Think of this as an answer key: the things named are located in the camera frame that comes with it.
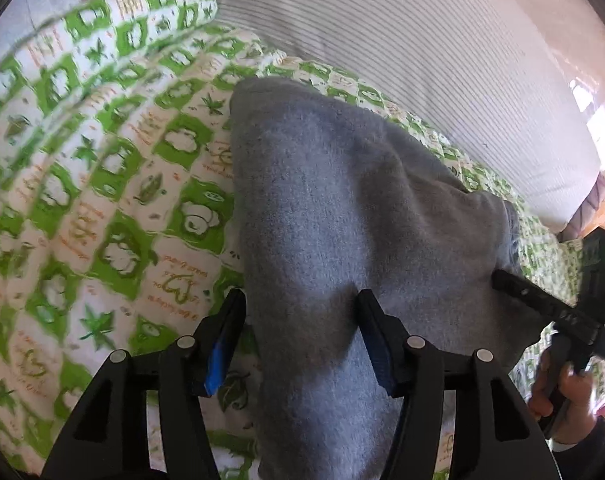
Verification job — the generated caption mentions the grey fleece pants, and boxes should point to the grey fleece pants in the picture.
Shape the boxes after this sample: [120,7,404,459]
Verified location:
[229,77,544,480]

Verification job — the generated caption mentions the bright window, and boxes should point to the bright window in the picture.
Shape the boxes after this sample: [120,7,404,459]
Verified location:
[569,77,605,176]

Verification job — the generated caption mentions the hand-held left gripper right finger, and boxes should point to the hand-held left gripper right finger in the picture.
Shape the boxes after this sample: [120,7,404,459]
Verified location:
[356,288,558,480]

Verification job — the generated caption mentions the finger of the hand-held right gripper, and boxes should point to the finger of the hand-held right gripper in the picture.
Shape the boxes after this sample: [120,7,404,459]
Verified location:
[491,268,579,330]

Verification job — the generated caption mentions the person's right forearm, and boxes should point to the person's right forearm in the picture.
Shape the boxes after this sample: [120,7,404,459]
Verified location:
[551,414,605,456]

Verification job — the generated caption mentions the white striped pillow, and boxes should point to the white striped pillow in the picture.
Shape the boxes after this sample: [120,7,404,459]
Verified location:
[202,0,604,233]

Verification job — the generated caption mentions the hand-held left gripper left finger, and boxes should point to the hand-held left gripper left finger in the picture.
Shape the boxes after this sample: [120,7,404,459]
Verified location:
[41,287,248,480]

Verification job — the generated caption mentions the green printed blanket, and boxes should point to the green printed blanket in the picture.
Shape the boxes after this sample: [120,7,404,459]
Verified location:
[0,25,600,480]

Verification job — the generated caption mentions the person's right hand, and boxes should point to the person's right hand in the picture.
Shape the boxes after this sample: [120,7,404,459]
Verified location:
[529,348,601,442]

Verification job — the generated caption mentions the green printed pillow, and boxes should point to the green printed pillow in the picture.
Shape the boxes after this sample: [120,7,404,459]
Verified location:
[0,0,219,78]

